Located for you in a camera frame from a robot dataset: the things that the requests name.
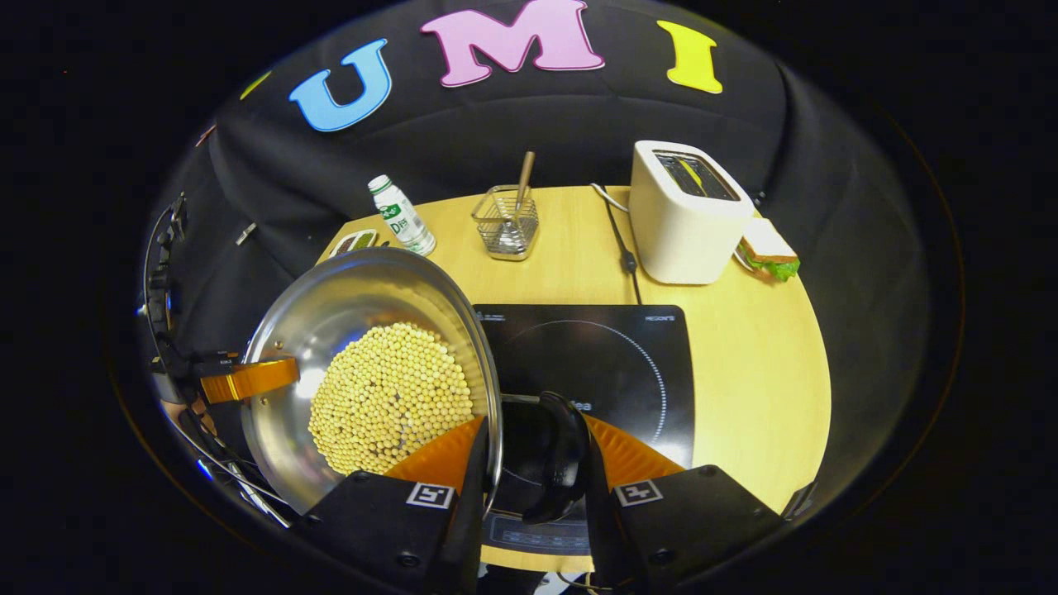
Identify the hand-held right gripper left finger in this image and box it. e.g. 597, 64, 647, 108
296, 416, 490, 595

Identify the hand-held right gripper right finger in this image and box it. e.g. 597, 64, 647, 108
579, 413, 788, 594

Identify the pile of yellow soybeans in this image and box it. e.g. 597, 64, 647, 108
308, 322, 474, 476

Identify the stainless steel pot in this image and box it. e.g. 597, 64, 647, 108
241, 246, 593, 525

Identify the black induction cooktop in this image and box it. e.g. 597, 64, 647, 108
473, 304, 696, 556

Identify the small white bean dish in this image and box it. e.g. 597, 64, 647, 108
329, 229, 379, 259

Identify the white green-label drink bottle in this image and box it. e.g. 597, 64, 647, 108
368, 174, 436, 256

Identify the sandwich with lettuce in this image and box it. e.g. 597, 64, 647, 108
736, 217, 801, 283

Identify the white toaster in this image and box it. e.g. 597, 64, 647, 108
630, 140, 755, 285

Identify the wooden utensil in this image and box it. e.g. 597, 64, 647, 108
516, 151, 536, 217

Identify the black backdrop cloth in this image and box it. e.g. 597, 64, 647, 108
153, 0, 935, 513

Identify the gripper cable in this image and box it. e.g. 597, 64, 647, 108
176, 407, 292, 530

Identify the toaster power cable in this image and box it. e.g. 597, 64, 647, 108
590, 183, 645, 305

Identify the wire utensil holder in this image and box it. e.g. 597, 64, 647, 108
471, 185, 540, 262

